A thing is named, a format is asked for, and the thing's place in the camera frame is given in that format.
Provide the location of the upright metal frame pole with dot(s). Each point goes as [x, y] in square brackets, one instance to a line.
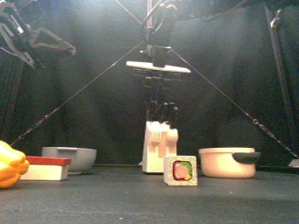
[150, 17]

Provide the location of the white toy spoon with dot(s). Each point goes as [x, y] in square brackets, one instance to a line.
[172, 137]

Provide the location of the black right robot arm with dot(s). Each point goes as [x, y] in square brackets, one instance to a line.
[166, 26]

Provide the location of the yellow toy bell pepper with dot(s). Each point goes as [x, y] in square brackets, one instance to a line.
[11, 166]

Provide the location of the white wooden knife block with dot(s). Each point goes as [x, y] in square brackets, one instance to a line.
[154, 159]

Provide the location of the slanted black frame pole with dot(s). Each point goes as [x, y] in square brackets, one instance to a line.
[276, 58]

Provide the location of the white frame corner bracket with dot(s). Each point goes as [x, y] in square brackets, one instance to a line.
[294, 163]

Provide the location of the toy sushi roll block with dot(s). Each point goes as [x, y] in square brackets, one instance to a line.
[180, 170]

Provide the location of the white toy fork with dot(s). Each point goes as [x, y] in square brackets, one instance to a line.
[155, 137]

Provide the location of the metal hook on pole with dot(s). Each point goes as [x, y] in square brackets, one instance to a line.
[276, 22]

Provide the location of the grey toy pot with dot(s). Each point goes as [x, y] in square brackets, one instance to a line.
[79, 159]

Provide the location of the white box red lid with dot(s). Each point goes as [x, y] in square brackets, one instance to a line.
[44, 169]

